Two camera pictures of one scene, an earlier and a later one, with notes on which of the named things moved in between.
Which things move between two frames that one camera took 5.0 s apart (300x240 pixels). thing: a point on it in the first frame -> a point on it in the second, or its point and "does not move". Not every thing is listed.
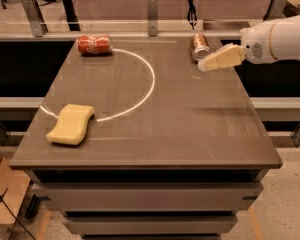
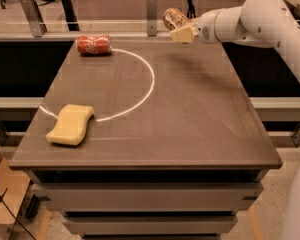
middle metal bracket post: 153,14 does not move
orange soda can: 199,47 -> 173,18
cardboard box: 8,190 does not move
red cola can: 95,46 does not move
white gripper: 256,45 -> 206,26
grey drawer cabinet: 140,144 does not move
